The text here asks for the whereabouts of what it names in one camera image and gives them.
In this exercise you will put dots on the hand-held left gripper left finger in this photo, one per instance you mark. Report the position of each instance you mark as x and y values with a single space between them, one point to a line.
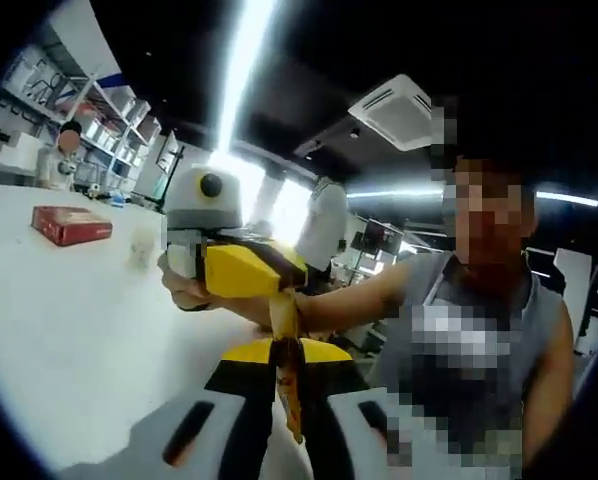
189 440

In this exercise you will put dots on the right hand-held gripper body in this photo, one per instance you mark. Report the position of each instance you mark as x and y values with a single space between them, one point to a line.
204 210

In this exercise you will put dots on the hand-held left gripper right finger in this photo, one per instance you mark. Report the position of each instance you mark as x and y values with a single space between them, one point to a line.
344 430

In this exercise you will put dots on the yellow coffee pouch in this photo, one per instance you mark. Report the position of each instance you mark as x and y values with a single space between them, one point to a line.
285 320

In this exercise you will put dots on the white cup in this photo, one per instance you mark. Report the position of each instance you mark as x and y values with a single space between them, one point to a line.
141 247

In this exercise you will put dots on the person's right hand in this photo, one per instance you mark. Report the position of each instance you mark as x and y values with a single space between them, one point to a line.
189 297

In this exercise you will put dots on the black pole stand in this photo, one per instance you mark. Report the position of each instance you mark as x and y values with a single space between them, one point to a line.
171 175

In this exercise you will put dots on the small background monitor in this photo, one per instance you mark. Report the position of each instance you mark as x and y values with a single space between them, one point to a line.
381 236

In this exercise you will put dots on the grey metal shelf rack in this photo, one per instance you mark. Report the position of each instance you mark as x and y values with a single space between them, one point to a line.
129 130
34 90

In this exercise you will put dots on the red flat box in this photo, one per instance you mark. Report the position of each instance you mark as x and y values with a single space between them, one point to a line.
71 226

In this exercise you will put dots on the long ceiling light strip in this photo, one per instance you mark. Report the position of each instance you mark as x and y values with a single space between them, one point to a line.
244 75

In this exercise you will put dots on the white ceiling air conditioner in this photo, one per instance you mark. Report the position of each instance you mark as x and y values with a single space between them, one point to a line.
394 110

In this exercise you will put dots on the person in grey shirt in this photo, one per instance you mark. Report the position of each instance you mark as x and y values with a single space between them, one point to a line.
539 300

